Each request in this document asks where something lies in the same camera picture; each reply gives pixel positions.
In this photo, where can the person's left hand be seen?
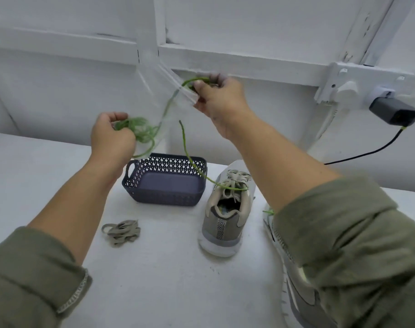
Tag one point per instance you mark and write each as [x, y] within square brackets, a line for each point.
[112, 145]

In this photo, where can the person's right hand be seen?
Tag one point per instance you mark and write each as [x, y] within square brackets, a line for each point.
[224, 102]

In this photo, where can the green shoelace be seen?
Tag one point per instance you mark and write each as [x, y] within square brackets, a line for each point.
[142, 129]
[188, 157]

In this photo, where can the clear plastic bag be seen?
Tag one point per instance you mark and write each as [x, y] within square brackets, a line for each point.
[168, 85]

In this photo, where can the beige shoelace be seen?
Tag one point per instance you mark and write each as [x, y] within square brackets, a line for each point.
[238, 179]
[122, 232]

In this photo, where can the gray sneaker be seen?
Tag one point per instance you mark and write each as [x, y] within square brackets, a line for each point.
[296, 297]
[224, 225]

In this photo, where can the person's left forearm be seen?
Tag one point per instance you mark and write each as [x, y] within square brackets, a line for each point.
[43, 256]

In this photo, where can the person's right forearm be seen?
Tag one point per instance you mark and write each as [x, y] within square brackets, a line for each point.
[330, 229]

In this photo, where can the dark plastic lattice basket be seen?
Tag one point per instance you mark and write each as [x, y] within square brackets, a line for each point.
[163, 188]

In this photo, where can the white plug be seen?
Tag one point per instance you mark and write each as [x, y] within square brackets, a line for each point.
[346, 95]

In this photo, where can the gray charger adapter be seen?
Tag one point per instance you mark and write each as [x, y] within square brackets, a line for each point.
[395, 111]

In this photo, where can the white wall socket plate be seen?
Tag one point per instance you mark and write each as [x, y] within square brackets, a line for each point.
[399, 75]

